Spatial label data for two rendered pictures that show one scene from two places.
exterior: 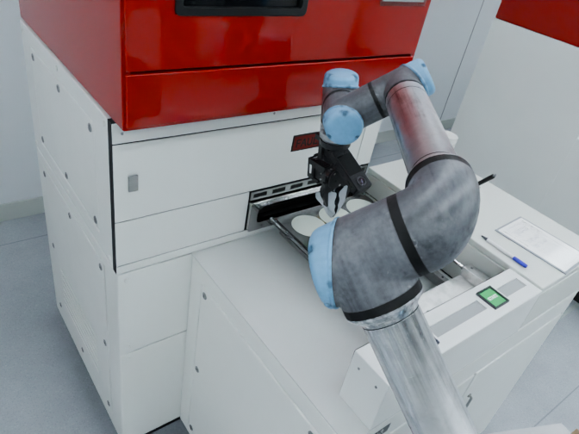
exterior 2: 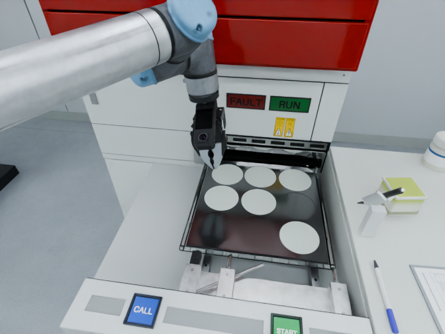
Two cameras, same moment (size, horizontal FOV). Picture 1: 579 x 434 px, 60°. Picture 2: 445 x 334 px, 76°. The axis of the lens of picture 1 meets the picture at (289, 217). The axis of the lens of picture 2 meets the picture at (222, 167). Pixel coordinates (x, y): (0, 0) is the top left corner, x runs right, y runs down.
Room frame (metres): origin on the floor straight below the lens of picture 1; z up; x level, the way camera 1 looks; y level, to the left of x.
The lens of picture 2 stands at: (0.70, -0.58, 1.50)
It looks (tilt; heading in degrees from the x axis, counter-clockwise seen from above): 40 degrees down; 51
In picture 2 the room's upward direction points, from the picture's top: straight up
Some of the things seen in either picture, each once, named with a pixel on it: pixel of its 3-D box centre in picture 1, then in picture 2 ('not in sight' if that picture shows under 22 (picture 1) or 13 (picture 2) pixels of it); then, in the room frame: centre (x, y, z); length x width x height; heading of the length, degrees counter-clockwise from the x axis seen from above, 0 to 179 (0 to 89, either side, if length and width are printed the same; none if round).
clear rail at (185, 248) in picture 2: not in sight; (255, 257); (1.00, -0.33, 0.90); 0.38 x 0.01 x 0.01; 133
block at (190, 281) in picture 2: not in sight; (190, 282); (0.84, -0.28, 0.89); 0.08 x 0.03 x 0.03; 43
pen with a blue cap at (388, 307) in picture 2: (503, 251); (384, 293); (1.10, -0.57, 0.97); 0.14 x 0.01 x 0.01; 43
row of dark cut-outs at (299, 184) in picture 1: (313, 181); (258, 140); (1.28, -0.05, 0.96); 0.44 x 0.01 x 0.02; 133
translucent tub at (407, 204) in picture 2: not in sight; (398, 196); (1.34, -0.47, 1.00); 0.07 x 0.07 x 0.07; 52
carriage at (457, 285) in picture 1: (434, 306); (259, 299); (0.95, -0.40, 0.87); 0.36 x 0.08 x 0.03; 133
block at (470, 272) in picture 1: (477, 277); (340, 303); (1.06, -0.52, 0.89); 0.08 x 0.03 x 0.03; 43
